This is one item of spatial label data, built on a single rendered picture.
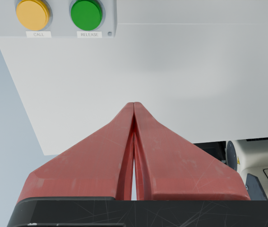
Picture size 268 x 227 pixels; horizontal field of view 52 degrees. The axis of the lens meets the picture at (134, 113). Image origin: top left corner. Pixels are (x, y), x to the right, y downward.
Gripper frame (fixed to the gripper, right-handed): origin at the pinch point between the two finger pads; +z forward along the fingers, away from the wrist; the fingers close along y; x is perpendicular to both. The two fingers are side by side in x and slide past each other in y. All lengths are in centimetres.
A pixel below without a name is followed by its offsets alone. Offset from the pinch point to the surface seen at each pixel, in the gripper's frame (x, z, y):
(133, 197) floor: 164, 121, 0
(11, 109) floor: 85, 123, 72
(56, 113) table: 26.2, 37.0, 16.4
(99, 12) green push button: 2.4, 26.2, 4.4
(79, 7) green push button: 1.7, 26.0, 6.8
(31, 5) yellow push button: 1.5, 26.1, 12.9
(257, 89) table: 20.0, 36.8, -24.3
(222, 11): 5.2, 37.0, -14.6
